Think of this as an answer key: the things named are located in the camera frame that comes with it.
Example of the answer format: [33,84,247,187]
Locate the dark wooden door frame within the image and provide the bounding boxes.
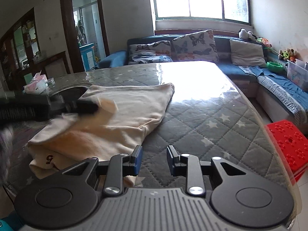
[60,0,110,73]

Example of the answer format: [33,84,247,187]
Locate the pink tissue box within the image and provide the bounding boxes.
[24,73,47,95]

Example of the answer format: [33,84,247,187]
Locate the round black induction cooktop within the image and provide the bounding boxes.
[50,85,88,101]

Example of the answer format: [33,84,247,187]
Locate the red plastic stool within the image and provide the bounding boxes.
[266,119,307,182]

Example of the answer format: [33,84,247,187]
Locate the large green-framed window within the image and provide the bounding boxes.
[153,0,251,24]

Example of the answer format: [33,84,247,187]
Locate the plain beige cushion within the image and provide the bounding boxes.
[230,40,266,67]

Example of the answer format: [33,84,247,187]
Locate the dark wooden display cabinet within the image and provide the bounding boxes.
[1,9,40,90]

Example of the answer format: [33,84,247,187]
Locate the upright butterfly print pillow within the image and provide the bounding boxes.
[172,29,219,63]

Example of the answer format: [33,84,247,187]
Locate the flat butterfly print pillow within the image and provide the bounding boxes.
[128,40,173,65]

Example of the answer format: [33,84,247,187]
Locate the colourful plush toys pile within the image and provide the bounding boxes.
[278,49,297,63]

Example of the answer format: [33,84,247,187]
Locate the beige cotton t-shirt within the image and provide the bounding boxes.
[27,83,174,179]

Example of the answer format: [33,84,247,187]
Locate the clear plastic storage box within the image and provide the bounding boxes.
[287,61,308,91]

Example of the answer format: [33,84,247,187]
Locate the panda plush toy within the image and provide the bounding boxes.
[239,28,257,41]

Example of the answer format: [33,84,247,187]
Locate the green plastic bowl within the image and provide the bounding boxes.
[266,62,284,74]

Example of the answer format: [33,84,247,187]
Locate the light blue small cabinet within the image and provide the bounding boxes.
[79,43,95,71]

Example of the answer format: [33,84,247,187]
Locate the blue corner sofa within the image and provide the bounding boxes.
[96,34,308,126]

